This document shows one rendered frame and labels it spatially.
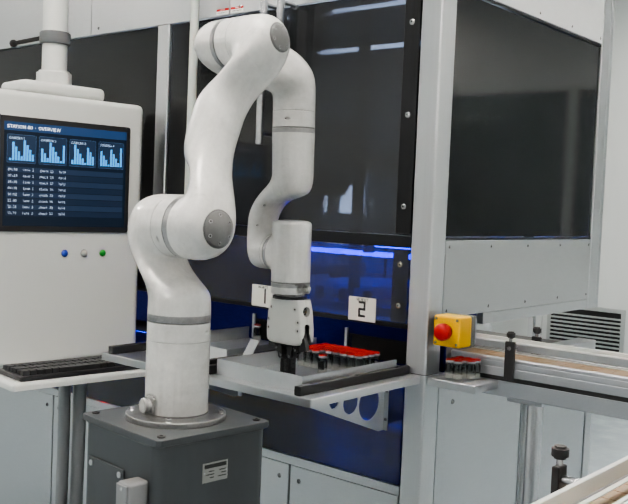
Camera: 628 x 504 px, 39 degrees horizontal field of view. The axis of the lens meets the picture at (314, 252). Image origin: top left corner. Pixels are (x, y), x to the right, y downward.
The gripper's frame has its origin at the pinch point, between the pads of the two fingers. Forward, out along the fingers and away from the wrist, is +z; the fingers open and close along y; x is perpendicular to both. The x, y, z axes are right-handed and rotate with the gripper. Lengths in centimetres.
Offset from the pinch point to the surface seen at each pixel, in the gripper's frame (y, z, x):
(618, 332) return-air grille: 118, 55, -493
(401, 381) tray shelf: -11.0, 5.2, -27.3
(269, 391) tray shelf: 0.6, 4.7, 5.0
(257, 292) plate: 43, -10, -35
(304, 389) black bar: -8.1, 3.0, 3.8
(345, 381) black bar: -8.1, 3.3, -9.9
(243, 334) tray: 54, 4, -41
